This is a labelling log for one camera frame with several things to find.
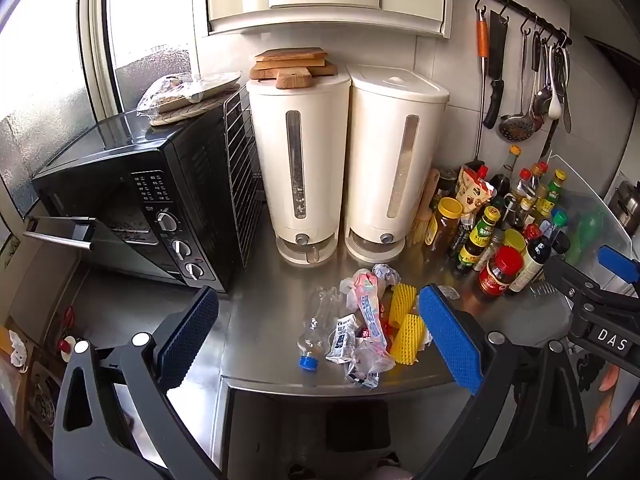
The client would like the steel hanging utensil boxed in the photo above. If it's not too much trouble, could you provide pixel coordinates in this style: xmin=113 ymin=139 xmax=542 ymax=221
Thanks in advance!
xmin=559 ymin=44 xmax=572 ymax=134

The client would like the clear bag of food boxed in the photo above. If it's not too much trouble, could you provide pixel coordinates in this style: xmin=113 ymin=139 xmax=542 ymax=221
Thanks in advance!
xmin=136 ymin=74 xmax=207 ymax=114

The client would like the steel lid spice shaker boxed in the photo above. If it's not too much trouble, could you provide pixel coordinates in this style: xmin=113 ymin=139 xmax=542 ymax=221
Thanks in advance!
xmin=475 ymin=232 xmax=505 ymax=272

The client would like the red lid chili jar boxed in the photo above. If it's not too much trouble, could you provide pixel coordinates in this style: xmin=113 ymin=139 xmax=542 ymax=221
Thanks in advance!
xmin=478 ymin=245 xmax=525 ymax=301

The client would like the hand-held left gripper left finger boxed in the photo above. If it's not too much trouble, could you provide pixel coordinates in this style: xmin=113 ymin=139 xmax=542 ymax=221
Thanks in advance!
xmin=52 ymin=285 xmax=221 ymax=480

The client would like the green yellow label sauce bottle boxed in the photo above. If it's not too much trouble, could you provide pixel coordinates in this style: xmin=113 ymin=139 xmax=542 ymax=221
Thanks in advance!
xmin=457 ymin=205 xmax=503 ymax=277

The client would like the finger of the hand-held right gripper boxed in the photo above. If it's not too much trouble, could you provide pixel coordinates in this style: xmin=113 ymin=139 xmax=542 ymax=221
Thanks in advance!
xmin=596 ymin=245 xmax=640 ymax=288
xmin=542 ymin=255 xmax=603 ymax=306

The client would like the steel skimmer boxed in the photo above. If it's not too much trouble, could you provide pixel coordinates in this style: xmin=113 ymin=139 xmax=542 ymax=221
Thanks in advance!
xmin=498 ymin=29 xmax=537 ymax=142

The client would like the yellow lid honey jar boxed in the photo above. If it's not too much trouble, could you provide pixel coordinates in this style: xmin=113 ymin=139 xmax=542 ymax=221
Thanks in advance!
xmin=424 ymin=197 xmax=464 ymax=254

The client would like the steel ladle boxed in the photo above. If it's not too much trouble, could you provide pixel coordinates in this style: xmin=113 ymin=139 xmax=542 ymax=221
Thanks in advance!
xmin=530 ymin=30 xmax=554 ymax=117

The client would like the white plastic bag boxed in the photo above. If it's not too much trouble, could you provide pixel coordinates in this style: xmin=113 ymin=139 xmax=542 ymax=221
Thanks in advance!
xmin=339 ymin=275 xmax=362 ymax=312

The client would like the pink plastic wrapper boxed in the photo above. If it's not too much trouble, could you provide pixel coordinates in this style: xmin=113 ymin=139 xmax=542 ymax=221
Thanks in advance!
xmin=350 ymin=268 xmax=397 ymax=374

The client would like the wooden cutting board with handle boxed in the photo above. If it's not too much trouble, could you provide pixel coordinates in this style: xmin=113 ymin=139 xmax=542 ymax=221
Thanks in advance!
xmin=249 ymin=64 xmax=339 ymax=90

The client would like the grey foil wrapper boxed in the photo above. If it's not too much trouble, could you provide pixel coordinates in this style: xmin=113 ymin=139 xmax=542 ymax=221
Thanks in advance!
xmin=372 ymin=264 xmax=403 ymax=289

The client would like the woven round trivet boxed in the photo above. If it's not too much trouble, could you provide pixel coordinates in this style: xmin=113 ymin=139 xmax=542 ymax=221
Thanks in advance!
xmin=149 ymin=86 xmax=241 ymax=127

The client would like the clear plastic splash guard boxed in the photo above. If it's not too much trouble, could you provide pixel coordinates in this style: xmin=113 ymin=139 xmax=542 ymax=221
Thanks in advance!
xmin=546 ymin=154 xmax=635 ymax=283

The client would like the steel wire oven rack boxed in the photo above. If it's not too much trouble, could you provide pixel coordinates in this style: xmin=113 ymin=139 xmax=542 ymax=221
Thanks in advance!
xmin=223 ymin=85 xmax=267 ymax=268

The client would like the person's right hand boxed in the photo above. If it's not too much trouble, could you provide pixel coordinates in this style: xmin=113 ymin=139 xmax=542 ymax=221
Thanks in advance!
xmin=587 ymin=362 xmax=626 ymax=447

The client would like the yellow foam fruit net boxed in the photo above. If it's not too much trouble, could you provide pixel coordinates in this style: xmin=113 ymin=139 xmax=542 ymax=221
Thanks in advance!
xmin=388 ymin=313 xmax=427 ymax=365
xmin=388 ymin=282 xmax=420 ymax=329

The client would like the black toaster oven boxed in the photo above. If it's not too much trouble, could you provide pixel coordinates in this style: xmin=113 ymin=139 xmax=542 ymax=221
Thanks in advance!
xmin=22 ymin=102 xmax=266 ymax=295

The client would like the black lid steel canister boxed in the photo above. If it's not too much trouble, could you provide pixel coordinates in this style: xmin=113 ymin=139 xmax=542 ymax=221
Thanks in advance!
xmin=436 ymin=167 xmax=459 ymax=197

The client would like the cluster of condiment bottles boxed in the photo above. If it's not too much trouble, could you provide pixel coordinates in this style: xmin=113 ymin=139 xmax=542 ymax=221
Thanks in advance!
xmin=487 ymin=144 xmax=572 ymax=261

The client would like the clear plastic bottle blue cap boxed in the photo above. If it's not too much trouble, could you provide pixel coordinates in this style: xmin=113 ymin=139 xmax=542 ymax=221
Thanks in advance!
xmin=296 ymin=287 xmax=347 ymax=372

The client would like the tan handled brush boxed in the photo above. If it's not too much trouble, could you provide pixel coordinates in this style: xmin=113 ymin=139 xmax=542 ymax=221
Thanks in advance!
xmin=409 ymin=168 xmax=442 ymax=248

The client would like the black handled cleaver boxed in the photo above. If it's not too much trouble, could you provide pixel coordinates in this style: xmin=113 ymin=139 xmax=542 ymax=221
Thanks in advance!
xmin=482 ymin=9 xmax=510 ymax=131

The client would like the white spoon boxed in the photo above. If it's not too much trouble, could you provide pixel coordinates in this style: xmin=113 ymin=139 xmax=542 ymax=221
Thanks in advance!
xmin=547 ymin=44 xmax=564 ymax=120

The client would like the white rice dispenser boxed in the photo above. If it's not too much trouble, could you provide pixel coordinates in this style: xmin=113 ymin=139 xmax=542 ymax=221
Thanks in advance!
xmin=344 ymin=65 xmax=451 ymax=263
xmin=245 ymin=72 xmax=352 ymax=265

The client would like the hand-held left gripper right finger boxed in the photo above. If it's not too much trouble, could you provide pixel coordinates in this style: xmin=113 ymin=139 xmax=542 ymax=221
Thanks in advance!
xmin=415 ymin=284 xmax=596 ymax=480

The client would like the printed snack pouch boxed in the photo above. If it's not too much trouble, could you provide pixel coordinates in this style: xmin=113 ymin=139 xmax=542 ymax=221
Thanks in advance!
xmin=455 ymin=162 xmax=497 ymax=217

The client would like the dark soy bottle white label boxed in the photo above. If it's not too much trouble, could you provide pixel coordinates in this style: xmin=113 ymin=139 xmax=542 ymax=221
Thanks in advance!
xmin=508 ymin=232 xmax=552 ymax=295

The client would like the small white sachet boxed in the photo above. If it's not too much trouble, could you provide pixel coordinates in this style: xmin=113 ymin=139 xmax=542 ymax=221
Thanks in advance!
xmin=325 ymin=312 xmax=362 ymax=364

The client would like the clear printed plastic wrapper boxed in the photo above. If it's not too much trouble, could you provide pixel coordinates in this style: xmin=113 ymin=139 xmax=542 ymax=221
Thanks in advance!
xmin=344 ymin=340 xmax=397 ymax=392

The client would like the orange handled utensil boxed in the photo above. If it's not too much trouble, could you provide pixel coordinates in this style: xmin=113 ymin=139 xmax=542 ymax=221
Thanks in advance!
xmin=474 ymin=6 xmax=492 ymax=162

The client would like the black utensil rail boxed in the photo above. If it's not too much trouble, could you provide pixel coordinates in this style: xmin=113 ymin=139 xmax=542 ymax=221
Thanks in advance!
xmin=454 ymin=0 xmax=574 ymax=47

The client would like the frosted window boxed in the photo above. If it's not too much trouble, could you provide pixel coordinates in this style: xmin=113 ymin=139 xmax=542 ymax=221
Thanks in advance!
xmin=0 ymin=0 xmax=201 ymax=196

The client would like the yellow lid container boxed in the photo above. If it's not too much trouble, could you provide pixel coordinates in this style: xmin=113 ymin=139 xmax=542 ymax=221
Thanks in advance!
xmin=502 ymin=228 xmax=528 ymax=254

